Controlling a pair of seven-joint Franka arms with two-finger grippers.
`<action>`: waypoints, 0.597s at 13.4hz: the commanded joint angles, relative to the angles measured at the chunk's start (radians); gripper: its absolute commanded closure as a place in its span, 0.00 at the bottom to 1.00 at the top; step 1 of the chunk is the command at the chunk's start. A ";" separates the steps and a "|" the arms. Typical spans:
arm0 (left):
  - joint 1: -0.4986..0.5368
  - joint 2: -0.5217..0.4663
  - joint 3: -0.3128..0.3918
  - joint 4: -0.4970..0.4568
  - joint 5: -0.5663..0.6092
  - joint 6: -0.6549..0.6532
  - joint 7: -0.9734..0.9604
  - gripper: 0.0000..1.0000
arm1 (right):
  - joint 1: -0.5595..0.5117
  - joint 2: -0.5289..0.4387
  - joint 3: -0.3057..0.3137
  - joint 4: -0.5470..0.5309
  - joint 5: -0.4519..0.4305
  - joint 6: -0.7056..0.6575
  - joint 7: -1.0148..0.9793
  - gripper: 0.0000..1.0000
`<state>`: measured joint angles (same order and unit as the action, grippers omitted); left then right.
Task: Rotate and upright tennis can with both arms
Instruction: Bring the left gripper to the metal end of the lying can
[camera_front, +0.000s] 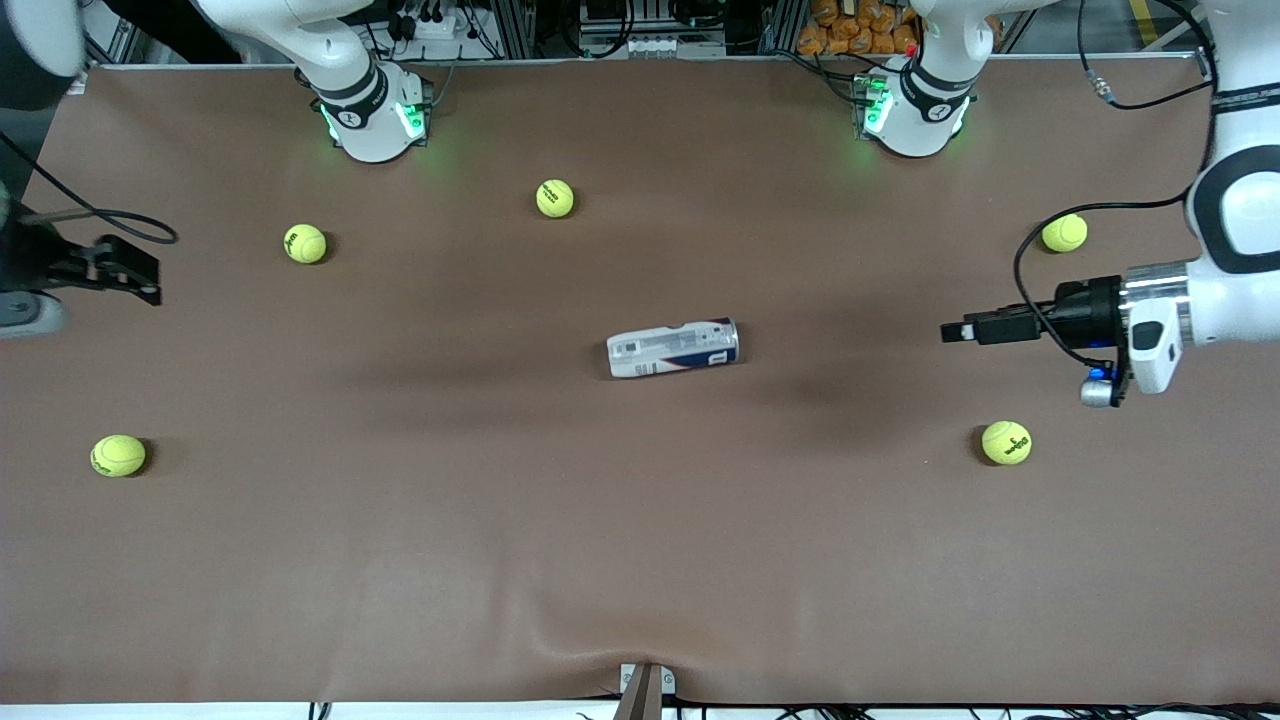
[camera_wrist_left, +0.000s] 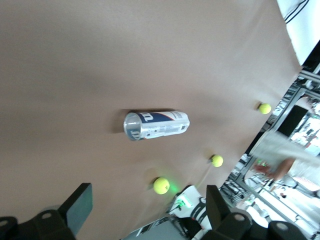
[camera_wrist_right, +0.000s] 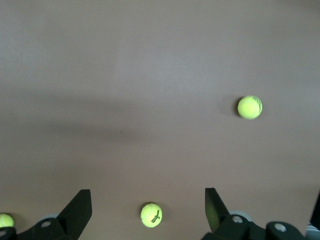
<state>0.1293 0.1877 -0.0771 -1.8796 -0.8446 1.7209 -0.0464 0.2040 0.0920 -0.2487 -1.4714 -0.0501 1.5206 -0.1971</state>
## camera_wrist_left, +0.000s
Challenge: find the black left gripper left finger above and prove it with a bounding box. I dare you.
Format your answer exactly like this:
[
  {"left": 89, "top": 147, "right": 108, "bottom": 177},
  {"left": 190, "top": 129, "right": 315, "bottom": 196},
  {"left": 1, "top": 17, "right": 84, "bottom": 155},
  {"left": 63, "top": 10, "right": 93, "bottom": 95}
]
[{"left": 0, "top": 183, "right": 93, "bottom": 240}]

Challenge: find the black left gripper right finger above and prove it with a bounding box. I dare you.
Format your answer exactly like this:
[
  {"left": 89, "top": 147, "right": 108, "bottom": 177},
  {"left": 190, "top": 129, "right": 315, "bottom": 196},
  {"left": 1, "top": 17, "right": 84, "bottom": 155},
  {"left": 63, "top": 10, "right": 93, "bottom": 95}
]
[{"left": 199, "top": 184, "right": 320, "bottom": 240}]

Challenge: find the blue white tennis ball can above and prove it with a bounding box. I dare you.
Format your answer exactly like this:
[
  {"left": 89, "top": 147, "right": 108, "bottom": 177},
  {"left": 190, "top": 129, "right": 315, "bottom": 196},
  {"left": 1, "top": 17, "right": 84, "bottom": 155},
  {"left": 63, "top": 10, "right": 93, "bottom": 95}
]
[{"left": 123, "top": 109, "right": 190, "bottom": 142}]

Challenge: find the bare forearm of person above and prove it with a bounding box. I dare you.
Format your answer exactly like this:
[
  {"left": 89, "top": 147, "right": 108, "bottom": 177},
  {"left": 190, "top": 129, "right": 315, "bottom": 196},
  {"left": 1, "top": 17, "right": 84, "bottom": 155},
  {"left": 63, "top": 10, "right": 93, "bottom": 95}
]
[{"left": 268, "top": 157, "right": 297, "bottom": 181}]

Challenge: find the yellow-green tennis ball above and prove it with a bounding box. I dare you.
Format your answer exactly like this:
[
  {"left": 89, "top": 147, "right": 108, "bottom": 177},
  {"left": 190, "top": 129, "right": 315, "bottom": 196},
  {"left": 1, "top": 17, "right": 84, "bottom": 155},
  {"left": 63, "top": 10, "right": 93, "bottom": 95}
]
[
  {"left": 258, "top": 102, "right": 272, "bottom": 115},
  {"left": 211, "top": 154, "right": 224, "bottom": 168},
  {"left": 152, "top": 176, "right": 171, "bottom": 195}
]

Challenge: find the person in pale shirt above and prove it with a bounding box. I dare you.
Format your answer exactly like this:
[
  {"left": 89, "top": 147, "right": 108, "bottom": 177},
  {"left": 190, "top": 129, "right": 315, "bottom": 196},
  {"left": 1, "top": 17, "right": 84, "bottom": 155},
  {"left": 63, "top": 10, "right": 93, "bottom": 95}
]
[{"left": 249, "top": 129, "right": 320, "bottom": 191}]

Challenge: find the black monitor screen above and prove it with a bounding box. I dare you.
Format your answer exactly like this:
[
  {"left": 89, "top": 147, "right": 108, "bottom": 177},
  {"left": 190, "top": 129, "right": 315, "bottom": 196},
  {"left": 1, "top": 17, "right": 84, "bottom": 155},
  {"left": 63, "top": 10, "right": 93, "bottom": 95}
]
[{"left": 277, "top": 104, "right": 309, "bottom": 138}]

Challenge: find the brown table mat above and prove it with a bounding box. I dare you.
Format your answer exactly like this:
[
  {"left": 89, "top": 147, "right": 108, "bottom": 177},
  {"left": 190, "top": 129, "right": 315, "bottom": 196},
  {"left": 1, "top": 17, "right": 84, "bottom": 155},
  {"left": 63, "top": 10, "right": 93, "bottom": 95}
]
[{"left": 0, "top": 0, "right": 303, "bottom": 240}]

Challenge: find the aluminium extrusion frame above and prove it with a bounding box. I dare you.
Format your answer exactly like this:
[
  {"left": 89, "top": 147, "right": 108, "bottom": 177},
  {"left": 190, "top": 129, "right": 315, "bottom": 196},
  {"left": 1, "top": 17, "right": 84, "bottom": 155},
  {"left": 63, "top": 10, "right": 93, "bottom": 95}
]
[{"left": 219, "top": 69, "right": 320, "bottom": 240}]

